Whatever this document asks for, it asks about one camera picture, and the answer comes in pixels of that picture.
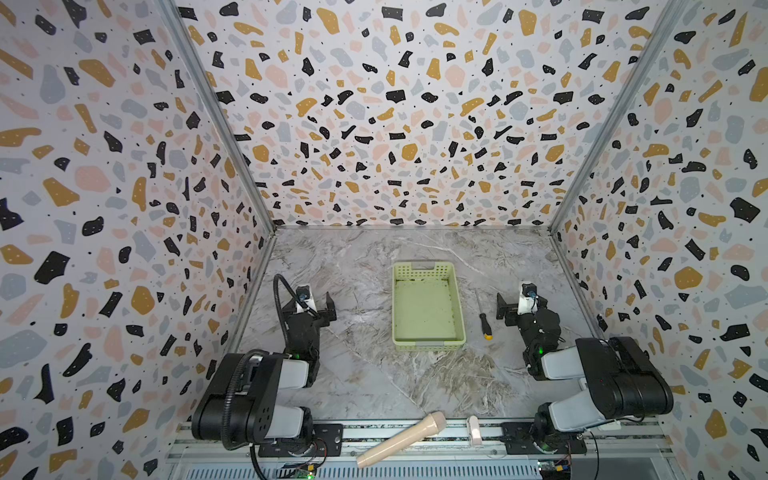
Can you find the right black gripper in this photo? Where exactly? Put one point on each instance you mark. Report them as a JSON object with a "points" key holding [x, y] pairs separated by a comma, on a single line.
{"points": [[514, 311]]}

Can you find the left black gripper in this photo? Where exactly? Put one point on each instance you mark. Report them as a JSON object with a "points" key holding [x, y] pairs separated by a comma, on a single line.
{"points": [[318, 314]]}

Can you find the black yellow handled screwdriver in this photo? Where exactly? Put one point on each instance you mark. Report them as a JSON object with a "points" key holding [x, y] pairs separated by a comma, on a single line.
{"points": [[485, 325]]}

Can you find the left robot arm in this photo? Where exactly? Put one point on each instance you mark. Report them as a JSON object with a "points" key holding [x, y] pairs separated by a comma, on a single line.
{"points": [[239, 407]]}

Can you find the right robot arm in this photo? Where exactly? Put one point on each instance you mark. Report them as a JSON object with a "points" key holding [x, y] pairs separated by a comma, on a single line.
{"points": [[617, 380]]}

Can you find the light green plastic bin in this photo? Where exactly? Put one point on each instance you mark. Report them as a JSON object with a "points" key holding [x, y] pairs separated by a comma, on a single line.
{"points": [[427, 312]]}

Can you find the small white plastic clip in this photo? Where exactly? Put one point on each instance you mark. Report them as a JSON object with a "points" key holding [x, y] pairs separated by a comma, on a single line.
{"points": [[474, 431]]}

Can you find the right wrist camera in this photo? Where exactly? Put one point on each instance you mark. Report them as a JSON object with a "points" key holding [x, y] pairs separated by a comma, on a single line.
{"points": [[528, 298]]}

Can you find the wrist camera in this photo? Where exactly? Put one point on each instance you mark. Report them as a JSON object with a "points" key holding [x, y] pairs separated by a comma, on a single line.
{"points": [[528, 298], [304, 293]]}

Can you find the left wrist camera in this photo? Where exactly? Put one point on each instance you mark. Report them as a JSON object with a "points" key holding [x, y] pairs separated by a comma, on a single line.
{"points": [[304, 293]]}

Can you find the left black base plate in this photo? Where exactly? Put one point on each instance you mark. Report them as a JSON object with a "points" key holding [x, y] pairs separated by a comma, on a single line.
{"points": [[318, 439]]}

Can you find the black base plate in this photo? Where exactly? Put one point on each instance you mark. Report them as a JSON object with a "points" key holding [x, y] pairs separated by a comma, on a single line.
{"points": [[525, 438], [318, 439]]}

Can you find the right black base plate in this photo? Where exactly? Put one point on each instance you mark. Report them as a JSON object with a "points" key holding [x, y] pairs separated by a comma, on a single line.
{"points": [[525, 438]]}

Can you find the beige cylindrical handle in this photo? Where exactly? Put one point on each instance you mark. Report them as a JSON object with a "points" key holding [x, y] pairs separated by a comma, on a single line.
{"points": [[432, 424]]}

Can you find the aluminium rail frame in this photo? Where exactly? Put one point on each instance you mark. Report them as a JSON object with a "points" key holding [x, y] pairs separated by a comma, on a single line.
{"points": [[626, 451]]}

